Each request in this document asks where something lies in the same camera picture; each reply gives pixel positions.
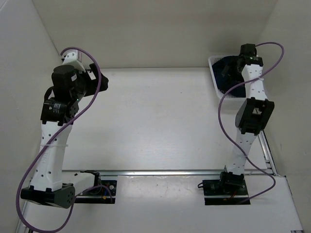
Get navy blue shorts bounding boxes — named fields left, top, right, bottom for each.
left=212, top=56, right=244, bottom=94

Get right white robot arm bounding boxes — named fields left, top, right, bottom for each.
left=218, top=44, right=275, bottom=194

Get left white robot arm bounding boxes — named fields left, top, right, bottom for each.
left=17, top=49, right=108, bottom=209

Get white plastic basket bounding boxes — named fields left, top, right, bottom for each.
left=208, top=55, right=268, bottom=106

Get aluminium right side rail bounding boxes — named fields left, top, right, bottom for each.
left=258, top=131, right=278, bottom=176

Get aluminium rail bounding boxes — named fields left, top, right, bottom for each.
left=64, top=169, right=222, bottom=176
left=258, top=131, right=278, bottom=176

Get aluminium front rail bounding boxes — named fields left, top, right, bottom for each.
left=64, top=169, right=222, bottom=176

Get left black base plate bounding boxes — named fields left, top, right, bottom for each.
left=75, top=176, right=118, bottom=204

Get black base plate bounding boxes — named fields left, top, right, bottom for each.
left=197, top=180, right=250, bottom=206
left=75, top=176, right=118, bottom=204

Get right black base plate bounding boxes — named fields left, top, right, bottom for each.
left=197, top=180, right=250, bottom=206

